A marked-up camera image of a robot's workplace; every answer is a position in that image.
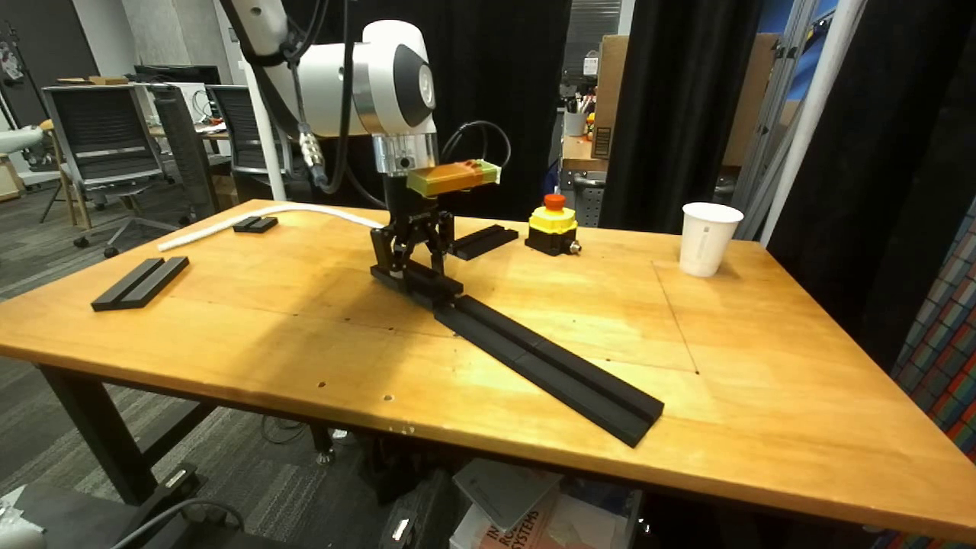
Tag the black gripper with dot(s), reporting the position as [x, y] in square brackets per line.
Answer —
[412, 213]

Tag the wide black grooved track piece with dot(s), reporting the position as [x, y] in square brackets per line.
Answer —
[597, 399]

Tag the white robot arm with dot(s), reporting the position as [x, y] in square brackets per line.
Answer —
[376, 77]

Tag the yellow emergency stop button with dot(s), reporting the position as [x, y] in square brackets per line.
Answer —
[554, 226]

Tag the small black notched block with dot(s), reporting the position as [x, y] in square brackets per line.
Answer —
[255, 224]

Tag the white slanted pole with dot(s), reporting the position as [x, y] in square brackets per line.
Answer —
[811, 112]
[266, 142]

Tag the black office chair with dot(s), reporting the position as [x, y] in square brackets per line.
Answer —
[184, 142]
[92, 142]
[242, 131]

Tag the wide black curtain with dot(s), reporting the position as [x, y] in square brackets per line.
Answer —
[507, 61]

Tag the brown cardboard box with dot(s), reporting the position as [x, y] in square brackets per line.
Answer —
[611, 94]

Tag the grey flat bag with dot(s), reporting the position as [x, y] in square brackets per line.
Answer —
[503, 490]

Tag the black bag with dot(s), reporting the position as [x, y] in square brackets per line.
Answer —
[422, 512]

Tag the narrow black grooved track piece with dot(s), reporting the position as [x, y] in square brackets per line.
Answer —
[142, 281]

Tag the white paper cup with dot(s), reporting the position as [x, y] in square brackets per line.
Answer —
[708, 240]

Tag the box with red print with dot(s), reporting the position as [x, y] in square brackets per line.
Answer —
[567, 522]

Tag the black table leg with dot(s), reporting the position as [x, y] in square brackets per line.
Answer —
[94, 429]

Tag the brown cardboard board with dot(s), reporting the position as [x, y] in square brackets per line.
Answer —
[754, 101]

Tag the multicoloured woven cloth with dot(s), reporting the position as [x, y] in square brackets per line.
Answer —
[946, 345]

